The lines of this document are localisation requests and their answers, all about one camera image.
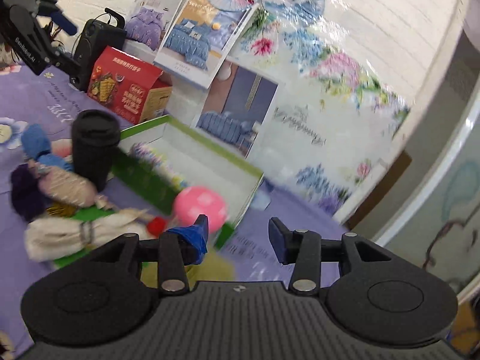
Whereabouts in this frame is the navy bedding poster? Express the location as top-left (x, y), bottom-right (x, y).
top-left (192, 60), bottom-right (284, 158)

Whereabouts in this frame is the black coffee cup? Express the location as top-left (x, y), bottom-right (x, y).
top-left (71, 110), bottom-right (120, 192)

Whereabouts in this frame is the blue round paper fan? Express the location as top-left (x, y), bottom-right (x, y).
top-left (261, 0), bottom-right (326, 28)

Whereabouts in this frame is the red small soft ball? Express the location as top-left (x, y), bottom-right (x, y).
top-left (146, 217), bottom-right (168, 238)

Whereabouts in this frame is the beige knitted soft item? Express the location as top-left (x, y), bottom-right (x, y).
top-left (28, 160), bottom-right (114, 210)

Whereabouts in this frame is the red food box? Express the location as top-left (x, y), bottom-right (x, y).
top-left (87, 46), bottom-right (173, 125)

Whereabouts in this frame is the purple bedding poster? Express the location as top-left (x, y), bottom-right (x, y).
top-left (124, 0), bottom-right (183, 53)

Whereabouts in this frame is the floral bedding package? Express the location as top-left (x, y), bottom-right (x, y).
top-left (232, 9), bottom-right (410, 215)

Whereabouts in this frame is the black speaker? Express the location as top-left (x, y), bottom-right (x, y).
top-left (70, 7), bottom-right (127, 92)

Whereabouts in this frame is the blue bedding poster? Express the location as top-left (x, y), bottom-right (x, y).
top-left (154, 0), bottom-right (257, 89)

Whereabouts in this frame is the blue fluffy towel roll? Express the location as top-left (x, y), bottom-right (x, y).
top-left (20, 124), bottom-right (73, 172)

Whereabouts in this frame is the purple floral tablecloth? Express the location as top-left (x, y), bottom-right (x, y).
top-left (1, 66), bottom-right (345, 356)

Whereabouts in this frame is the glass jar pink lid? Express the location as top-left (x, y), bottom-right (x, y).
top-left (172, 186), bottom-right (228, 233)

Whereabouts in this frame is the white cloth bundle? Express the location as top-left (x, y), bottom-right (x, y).
top-left (24, 210), bottom-right (153, 262)

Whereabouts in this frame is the green cardboard box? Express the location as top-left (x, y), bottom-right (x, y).
top-left (112, 115), bottom-right (264, 250)

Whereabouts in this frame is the dark purple fluffy item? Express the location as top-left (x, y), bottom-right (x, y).
top-left (10, 163), bottom-right (47, 223)

